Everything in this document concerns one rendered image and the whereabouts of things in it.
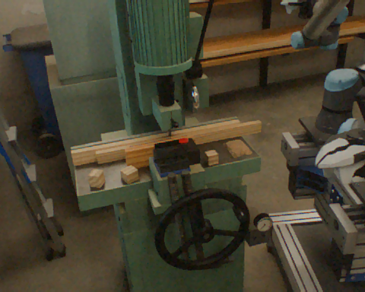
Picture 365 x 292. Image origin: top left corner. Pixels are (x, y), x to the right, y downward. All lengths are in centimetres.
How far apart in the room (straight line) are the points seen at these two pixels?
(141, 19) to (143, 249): 75
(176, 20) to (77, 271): 153
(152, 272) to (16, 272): 108
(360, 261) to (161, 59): 86
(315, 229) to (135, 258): 104
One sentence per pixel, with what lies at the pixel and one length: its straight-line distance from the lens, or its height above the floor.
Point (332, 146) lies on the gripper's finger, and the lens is 70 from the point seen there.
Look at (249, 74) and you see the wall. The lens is 421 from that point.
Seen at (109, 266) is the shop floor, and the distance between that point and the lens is 221.
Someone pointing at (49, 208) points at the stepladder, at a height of 27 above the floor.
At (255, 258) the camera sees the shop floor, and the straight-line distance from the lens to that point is 219.
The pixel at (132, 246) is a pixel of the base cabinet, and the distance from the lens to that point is 135.
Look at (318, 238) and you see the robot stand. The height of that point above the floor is 21.
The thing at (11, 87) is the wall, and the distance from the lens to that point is 368.
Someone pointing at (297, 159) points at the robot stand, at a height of 72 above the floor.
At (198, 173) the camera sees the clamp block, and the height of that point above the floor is 95.
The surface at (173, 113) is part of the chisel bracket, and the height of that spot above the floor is 106.
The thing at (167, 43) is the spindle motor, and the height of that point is 129.
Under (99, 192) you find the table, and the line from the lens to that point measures 119.
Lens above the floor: 158
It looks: 30 degrees down
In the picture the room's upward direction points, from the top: 4 degrees counter-clockwise
